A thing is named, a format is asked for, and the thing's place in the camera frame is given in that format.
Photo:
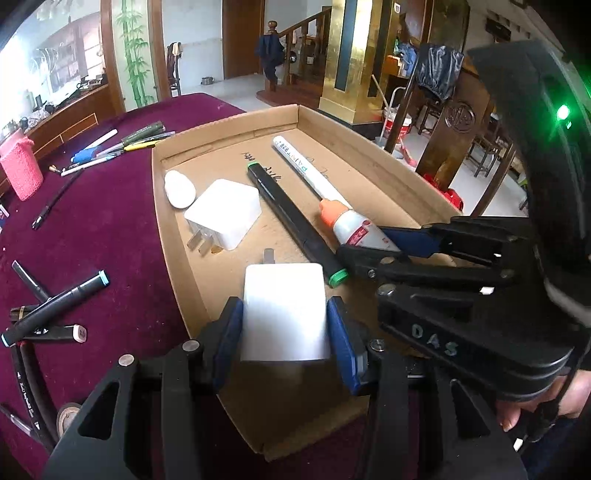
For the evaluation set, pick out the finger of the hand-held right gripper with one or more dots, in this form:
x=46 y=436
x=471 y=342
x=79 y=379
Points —
x=415 y=270
x=411 y=240

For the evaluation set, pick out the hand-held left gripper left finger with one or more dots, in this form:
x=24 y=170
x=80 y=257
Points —
x=228 y=334

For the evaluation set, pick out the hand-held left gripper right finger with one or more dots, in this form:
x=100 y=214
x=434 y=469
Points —
x=345 y=344

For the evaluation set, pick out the white glue bottle orange cap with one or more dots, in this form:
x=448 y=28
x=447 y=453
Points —
x=355 y=228

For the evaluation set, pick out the cardboard box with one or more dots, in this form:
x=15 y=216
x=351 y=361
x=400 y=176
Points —
x=277 y=415

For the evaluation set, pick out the black marker green caps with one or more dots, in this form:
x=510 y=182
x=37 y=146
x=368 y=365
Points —
x=295 y=221

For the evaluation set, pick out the white cube charger plug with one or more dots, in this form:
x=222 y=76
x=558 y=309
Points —
x=226 y=207

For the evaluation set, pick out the white paint marker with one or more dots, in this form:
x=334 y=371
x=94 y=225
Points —
x=300 y=162

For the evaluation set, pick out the white oval pebble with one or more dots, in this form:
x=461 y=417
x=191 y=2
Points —
x=179 y=189

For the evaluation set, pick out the black marker teal caps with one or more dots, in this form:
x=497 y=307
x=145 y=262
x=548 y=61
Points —
x=60 y=306

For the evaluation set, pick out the dark tape roll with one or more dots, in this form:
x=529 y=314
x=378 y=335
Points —
x=69 y=417

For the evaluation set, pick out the person's right forearm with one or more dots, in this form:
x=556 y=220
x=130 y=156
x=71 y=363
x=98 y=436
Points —
x=563 y=447

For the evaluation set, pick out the person's right hand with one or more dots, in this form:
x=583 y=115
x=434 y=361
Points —
x=508 y=417

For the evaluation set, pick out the red plastic stool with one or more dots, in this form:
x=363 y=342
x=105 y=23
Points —
x=445 y=194

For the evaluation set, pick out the white red bucket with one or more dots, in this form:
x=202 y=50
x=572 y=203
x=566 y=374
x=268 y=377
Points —
x=397 y=122

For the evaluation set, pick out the broom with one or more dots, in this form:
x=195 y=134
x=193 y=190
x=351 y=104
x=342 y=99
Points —
x=392 y=120

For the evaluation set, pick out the carved wooden chair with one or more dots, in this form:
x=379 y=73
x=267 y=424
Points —
x=461 y=129

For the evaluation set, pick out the gold pillar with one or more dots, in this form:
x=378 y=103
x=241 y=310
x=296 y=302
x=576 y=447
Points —
x=364 y=60

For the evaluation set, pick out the yellow pen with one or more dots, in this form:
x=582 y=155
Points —
x=147 y=142

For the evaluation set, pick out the long white pen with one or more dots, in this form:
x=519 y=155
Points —
x=92 y=165

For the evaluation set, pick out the black pen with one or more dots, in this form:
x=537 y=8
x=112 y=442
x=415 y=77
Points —
x=57 y=199

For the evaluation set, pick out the dark green pen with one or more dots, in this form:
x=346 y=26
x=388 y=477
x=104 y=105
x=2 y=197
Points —
x=143 y=131

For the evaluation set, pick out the wooden stair railing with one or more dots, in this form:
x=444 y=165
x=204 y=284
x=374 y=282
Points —
x=304 y=46

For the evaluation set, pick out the short white pen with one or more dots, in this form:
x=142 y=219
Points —
x=99 y=139

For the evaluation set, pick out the small wooden brush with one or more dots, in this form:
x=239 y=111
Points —
x=54 y=169

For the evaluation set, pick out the wooden counter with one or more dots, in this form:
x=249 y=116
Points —
x=69 y=124

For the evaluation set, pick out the wooden door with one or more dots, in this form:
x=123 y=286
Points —
x=242 y=37

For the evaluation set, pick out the bottle in pink knit cover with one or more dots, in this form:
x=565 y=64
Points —
x=21 y=168

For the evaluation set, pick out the slim wooden chair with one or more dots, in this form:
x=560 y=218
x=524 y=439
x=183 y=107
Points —
x=174 y=69

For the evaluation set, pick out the dark jacket on post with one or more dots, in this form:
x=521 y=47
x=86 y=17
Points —
x=270 y=53

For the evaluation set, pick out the bamboo wall painting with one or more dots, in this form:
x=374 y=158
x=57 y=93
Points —
x=134 y=50

